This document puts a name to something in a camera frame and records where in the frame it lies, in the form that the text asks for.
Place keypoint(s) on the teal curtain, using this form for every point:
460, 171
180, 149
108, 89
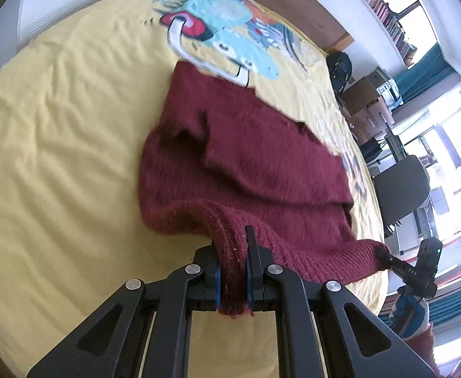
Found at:
427, 75

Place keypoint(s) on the window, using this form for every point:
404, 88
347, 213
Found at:
455, 157

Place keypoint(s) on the row of books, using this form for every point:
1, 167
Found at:
384, 8

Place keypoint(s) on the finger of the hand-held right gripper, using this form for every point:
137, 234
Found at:
396, 265

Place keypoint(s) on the wooden headboard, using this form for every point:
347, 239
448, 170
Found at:
293, 0

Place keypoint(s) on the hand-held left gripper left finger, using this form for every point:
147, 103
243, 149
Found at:
215, 287

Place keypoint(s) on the maroon knitted sweater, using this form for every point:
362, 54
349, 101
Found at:
274, 165

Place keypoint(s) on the wooden drawer unit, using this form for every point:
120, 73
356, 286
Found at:
366, 114

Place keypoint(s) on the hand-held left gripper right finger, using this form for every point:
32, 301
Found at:
249, 283

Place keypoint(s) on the black backpack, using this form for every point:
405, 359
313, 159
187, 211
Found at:
339, 71

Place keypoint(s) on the grey office chair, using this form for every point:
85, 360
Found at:
402, 189

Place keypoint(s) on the grey printer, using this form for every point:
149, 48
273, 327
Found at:
388, 88

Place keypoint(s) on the person's right hand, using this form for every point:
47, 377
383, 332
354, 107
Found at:
410, 313

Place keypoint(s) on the yellow printed bedspread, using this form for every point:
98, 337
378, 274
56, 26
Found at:
57, 165

